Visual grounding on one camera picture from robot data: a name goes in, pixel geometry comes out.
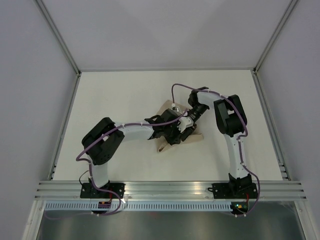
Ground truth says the left aluminium frame post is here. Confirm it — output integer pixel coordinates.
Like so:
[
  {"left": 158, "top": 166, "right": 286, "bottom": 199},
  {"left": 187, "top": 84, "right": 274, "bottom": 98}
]
[{"left": 34, "top": 0, "right": 81, "bottom": 76}]

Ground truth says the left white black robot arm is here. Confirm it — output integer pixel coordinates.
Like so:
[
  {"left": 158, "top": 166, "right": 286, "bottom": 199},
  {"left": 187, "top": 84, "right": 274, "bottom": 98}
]
[{"left": 81, "top": 108, "right": 194, "bottom": 198}]

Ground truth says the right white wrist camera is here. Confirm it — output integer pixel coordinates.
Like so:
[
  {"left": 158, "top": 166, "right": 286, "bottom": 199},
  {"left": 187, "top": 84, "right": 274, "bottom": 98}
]
[{"left": 170, "top": 103, "right": 182, "bottom": 114}]

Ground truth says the purple cable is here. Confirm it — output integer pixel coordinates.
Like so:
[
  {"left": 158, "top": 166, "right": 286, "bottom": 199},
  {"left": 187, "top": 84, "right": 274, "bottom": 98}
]
[
  {"left": 170, "top": 83, "right": 263, "bottom": 201},
  {"left": 75, "top": 109, "right": 188, "bottom": 191}
]

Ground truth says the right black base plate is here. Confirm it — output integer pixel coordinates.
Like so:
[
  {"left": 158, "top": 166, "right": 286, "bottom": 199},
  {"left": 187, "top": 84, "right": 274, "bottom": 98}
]
[{"left": 208, "top": 183, "right": 258, "bottom": 200}]

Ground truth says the aluminium mounting rail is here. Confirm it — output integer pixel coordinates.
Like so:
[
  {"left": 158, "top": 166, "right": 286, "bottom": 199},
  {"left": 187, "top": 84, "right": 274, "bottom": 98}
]
[{"left": 34, "top": 180, "right": 307, "bottom": 202}]

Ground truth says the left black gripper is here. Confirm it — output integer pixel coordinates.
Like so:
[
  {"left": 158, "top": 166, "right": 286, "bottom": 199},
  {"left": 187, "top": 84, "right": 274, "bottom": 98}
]
[{"left": 163, "top": 122, "right": 186, "bottom": 147}]

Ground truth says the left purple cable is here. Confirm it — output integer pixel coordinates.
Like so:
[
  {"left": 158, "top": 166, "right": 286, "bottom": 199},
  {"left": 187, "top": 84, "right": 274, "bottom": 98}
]
[{"left": 75, "top": 109, "right": 188, "bottom": 191}]

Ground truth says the white slotted cable duct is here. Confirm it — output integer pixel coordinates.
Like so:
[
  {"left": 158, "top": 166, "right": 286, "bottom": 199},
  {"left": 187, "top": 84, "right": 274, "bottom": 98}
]
[{"left": 44, "top": 200, "right": 232, "bottom": 212}]

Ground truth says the aluminium frame post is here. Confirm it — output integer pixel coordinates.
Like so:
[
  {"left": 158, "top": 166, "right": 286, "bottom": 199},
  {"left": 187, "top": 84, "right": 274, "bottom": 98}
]
[
  {"left": 34, "top": 0, "right": 81, "bottom": 76},
  {"left": 252, "top": 0, "right": 300, "bottom": 75}
]

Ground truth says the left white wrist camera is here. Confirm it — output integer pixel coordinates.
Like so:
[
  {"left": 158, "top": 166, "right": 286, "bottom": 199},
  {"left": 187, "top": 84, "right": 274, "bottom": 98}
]
[{"left": 177, "top": 116, "right": 194, "bottom": 133}]

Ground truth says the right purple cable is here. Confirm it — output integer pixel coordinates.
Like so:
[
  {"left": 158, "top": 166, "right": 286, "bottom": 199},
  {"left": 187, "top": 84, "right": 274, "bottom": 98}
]
[{"left": 170, "top": 83, "right": 263, "bottom": 201}]

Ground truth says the right aluminium frame post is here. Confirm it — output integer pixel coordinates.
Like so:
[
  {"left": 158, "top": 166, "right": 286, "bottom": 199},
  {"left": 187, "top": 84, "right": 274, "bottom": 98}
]
[{"left": 252, "top": 0, "right": 300, "bottom": 75}]

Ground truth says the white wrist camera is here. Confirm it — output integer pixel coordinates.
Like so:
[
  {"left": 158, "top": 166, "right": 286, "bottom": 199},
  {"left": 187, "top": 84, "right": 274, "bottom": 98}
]
[
  {"left": 177, "top": 116, "right": 194, "bottom": 133},
  {"left": 170, "top": 103, "right": 182, "bottom": 114}
]

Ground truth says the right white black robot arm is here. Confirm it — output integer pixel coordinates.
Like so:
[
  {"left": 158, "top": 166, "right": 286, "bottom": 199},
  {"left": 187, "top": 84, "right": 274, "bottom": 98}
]
[{"left": 188, "top": 87, "right": 252, "bottom": 198}]

